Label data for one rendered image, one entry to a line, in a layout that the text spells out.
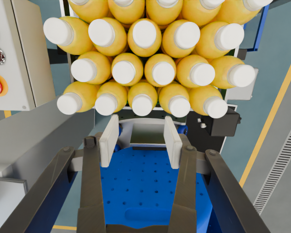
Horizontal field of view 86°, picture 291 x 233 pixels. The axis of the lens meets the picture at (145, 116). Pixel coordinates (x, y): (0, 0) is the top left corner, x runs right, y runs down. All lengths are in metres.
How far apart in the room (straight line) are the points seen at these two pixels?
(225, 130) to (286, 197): 2.24
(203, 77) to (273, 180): 2.15
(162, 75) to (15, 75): 0.26
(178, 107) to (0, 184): 0.58
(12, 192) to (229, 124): 0.68
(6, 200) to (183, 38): 0.69
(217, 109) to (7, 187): 0.64
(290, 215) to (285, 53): 2.00
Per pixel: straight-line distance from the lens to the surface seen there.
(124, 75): 0.29
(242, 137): 1.86
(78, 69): 0.31
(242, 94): 0.64
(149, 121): 0.50
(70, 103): 0.33
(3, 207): 0.75
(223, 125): 0.47
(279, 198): 2.64
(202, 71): 0.30
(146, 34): 0.29
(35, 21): 0.43
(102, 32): 0.30
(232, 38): 0.32
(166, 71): 0.29
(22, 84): 0.37
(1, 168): 0.69
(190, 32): 0.30
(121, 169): 0.41
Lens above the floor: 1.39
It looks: 69 degrees down
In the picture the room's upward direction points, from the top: 180 degrees clockwise
